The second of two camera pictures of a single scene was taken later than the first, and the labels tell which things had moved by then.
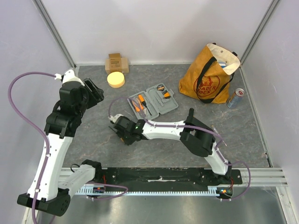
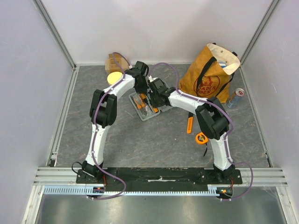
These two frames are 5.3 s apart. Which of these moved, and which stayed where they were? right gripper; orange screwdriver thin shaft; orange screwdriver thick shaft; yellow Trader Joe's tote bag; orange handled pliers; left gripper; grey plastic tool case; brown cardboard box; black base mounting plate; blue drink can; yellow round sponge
Moved: left gripper; orange screwdriver thick shaft; orange handled pliers; orange screwdriver thin shaft; right gripper
Stayed: yellow Trader Joe's tote bag; grey plastic tool case; blue drink can; yellow round sponge; black base mounting plate; brown cardboard box
